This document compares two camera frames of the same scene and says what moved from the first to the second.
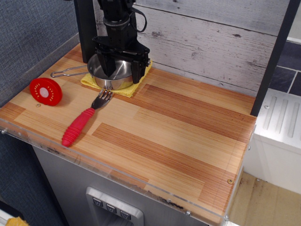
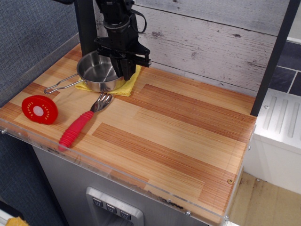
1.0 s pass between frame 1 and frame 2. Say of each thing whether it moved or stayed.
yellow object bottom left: stayed
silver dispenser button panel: stayed
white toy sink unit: stayed
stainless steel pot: moved
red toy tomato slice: moved
